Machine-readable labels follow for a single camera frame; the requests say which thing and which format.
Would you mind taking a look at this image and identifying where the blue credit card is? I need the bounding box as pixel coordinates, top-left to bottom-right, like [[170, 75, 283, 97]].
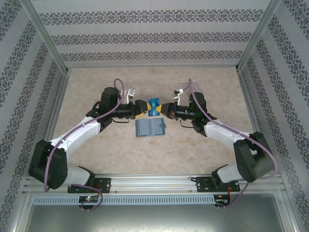
[[147, 97, 162, 117]]

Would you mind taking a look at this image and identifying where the blue-grey card holder wallet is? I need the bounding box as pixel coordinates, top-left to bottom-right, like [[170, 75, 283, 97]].
[[135, 118, 167, 138]]

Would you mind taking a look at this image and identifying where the right controller circuit board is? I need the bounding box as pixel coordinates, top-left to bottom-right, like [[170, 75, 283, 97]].
[[215, 194, 231, 206]]

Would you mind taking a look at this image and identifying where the controller circuit board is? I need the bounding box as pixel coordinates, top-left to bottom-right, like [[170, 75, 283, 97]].
[[79, 195, 99, 203], [215, 194, 231, 206]]

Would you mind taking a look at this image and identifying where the left controller circuit board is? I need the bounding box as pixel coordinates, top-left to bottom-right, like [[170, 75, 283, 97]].
[[79, 195, 99, 203]]

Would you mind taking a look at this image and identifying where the grey sheet metal panel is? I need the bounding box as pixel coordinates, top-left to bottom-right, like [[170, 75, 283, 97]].
[[9, 204, 300, 232]]

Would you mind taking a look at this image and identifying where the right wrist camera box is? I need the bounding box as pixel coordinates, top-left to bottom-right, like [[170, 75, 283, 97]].
[[170, 88, 186, 102]]

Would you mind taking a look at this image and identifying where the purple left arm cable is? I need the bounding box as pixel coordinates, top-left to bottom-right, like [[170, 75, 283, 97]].
[[43, 78, 127, 211]]

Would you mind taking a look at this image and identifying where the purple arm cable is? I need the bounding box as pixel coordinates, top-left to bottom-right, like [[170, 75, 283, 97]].
[[43, 78, 127, 211], [184, 78, 278, 209]]

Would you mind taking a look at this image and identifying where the aluminium frame cross beam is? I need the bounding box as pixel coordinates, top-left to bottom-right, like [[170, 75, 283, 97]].
[[65, 62, 239, 70]]

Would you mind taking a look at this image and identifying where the aluminium table side rail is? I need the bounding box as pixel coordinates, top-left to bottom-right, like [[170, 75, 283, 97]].
[[238, 69, 276, 174], [44, 70, 72, 140]]

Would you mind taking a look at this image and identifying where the aluminium mounting rail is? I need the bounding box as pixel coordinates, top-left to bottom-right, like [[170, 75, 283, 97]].
[[23, 175, 283, 193]]

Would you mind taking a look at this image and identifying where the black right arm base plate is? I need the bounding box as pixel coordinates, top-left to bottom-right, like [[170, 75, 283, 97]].
[[196, 175, 241, 193]]

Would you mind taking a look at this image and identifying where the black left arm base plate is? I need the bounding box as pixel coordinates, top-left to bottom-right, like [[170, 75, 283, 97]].
[[67, 177, 112, 194]]

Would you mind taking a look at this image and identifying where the aluminium frame post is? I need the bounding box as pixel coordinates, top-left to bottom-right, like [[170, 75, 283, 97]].
[[23, 0, 70, 73], [236, 0, 282, 71]]

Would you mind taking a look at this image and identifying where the slotted grey cable duct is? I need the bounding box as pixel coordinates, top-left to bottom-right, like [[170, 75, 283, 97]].
[[32, 195, 215, 205]]

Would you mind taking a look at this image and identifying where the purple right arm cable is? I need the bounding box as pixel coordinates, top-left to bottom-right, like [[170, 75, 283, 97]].
[[184, 78, 278, 209]]

